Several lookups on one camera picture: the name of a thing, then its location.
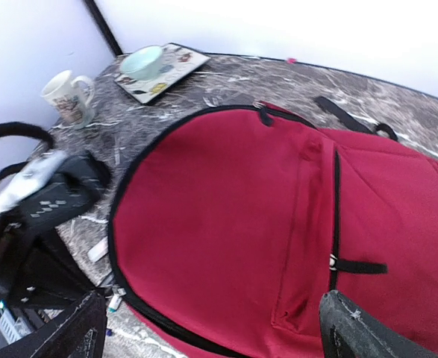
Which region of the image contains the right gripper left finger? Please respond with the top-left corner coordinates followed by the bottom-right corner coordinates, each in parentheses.
top-left (0, 291), bottom-right (107, 358)

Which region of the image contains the red student backpack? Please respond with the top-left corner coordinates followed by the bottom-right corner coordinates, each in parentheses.
top-left (108, 104), bottom-right (438, 357)

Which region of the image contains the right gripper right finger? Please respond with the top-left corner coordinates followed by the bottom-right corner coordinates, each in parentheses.
top-left (319, 290), bottom-right (438, 358)

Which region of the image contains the left black frame post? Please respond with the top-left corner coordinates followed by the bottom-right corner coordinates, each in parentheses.
top-left (82, 0), bottom-right (123, 57)

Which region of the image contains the pastel pink yellow highlighter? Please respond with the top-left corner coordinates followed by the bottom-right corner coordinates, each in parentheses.
top-left (87, 238), bottom-right (108, 263)

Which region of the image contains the floral square plate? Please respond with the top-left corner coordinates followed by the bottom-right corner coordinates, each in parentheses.
top-left (114, 43), bottom-right (211, 104)

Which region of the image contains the teal capped white marker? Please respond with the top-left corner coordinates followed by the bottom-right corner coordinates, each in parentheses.
top-left (107, 286), bottom-right (125, 313)

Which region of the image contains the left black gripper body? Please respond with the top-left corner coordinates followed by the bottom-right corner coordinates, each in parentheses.
top-left (0, 151), bottom-right (110, 309)

